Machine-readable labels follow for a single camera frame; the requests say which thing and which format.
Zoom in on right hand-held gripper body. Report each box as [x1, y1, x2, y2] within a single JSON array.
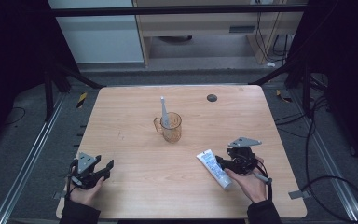
[[226, 136, 263, 175]]

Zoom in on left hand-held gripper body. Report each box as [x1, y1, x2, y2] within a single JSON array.
[[70, 151, 103, 190]]

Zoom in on white toothpaste tube blue print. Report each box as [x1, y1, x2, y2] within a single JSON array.
[[196, 148, 234, 191]]

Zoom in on clear glass mug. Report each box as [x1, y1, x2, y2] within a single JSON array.
[[153, 111, 183, 145]]

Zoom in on grey toothbrush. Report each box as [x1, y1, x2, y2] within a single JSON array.
[[159, 95, 171, 130]]

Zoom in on person's left hand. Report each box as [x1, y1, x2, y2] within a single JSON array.
[[69, 176, 105, 208]]

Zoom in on person's right hand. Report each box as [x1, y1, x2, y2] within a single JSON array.
[[225, 158, 269, 204]]

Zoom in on yellow black hazard tape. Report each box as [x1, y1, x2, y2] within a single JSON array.
[[76, 91, 89, 109], [275, 89, 294, 104]]

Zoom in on white cabinet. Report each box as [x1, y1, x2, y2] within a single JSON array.
[[48, 0, 145, 65]]

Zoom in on light wooden desk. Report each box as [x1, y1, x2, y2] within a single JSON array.
[[131, 0, 310, 68]]

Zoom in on black curtain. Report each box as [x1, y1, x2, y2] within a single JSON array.
[[0, 0, 79, 152], [287, 0, 358, 174]]

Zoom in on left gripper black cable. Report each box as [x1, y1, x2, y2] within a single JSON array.
[[65, 159, 77, 201]]

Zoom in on right gripper cable grey plug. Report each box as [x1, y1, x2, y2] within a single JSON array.
[[254, 158, 275, 201]]

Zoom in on grey metal table bracket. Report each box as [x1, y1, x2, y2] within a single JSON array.
[[52, 190, 68, 201], [288, 189, 310, 201]]

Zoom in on aluminium floor rail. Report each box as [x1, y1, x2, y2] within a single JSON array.
[[0, 92, 67, 224], [291, 89, 358, 224]]

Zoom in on long black floor cable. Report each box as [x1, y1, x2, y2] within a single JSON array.
[[303, 95, 331, 189]]

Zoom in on thin black floor cable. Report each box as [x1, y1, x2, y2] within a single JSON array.
[[3, 106, 27, 127]]

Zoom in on black vertical frame post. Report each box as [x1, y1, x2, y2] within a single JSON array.
[[302, 65, 312, 119], [44, 65, 55, 122]]

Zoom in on black diagonal frame strut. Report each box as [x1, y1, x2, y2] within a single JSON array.
[[53, 63, 107, 91], [249, 61, 306, 87]]

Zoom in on black cables under desk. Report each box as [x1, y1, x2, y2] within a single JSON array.
[[254, 11, 291, 63]]

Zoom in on black horizontal frame bar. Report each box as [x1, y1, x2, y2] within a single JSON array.
[[50, 5, 310, 18]]

